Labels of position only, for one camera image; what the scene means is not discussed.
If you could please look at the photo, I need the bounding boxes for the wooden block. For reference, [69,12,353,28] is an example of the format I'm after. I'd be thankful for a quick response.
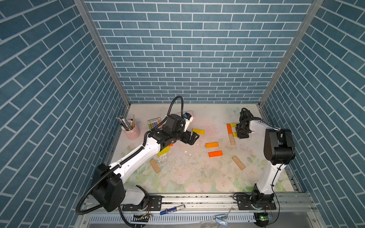
[228,134,236,146]
[149,159,161,173]

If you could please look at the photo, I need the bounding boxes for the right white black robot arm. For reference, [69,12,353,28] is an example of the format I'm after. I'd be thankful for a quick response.
[235,108,295,203]

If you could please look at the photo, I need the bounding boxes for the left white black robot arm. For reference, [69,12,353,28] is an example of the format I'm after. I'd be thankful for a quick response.
[91,129,200,212]

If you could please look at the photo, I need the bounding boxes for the colourful marker box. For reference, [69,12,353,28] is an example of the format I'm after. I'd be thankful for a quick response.
[147,117,161,130]

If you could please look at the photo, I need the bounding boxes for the pink pen cup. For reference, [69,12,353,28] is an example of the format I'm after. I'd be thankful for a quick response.
[121,119,141,140]

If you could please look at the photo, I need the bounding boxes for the pink pencil case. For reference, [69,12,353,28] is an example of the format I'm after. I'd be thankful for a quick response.
[183,110,194,120]

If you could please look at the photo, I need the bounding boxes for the wooden block right low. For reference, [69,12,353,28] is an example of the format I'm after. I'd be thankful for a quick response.
[232,156,246,170]

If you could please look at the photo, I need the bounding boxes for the orange block centre low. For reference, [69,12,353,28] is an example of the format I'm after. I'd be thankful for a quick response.
[208,151,223,158]

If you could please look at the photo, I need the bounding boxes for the light orange block centre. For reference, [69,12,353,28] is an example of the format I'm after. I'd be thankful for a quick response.
[205,142,219,148]

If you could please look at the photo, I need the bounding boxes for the pens in cup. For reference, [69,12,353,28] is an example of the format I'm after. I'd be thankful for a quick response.
[116,115,136,131]

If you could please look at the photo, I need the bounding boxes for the green lit circuit board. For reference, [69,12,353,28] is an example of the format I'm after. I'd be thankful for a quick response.
[254,212,272,228]

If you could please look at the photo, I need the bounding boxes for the clear plastic bag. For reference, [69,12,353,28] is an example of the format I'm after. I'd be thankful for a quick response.
[200,214,228,228]

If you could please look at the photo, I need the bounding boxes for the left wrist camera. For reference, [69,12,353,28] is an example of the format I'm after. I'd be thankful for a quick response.
[164,114,193,132]

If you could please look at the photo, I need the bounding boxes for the left black corrugated cable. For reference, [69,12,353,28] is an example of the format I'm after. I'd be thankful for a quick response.
[75,95,185,215]

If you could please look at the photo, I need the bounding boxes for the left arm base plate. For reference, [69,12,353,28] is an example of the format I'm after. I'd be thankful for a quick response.
[122,195,162,211]

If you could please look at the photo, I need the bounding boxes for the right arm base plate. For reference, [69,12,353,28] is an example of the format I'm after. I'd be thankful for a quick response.
[232,193,277,211]

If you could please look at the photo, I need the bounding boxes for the blue screwdriver on rail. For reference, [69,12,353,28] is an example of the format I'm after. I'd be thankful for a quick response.
[160,204,186,215]

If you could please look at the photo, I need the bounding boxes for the aluminium front rail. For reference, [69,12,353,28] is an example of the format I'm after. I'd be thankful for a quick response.
[76,192,324,228]

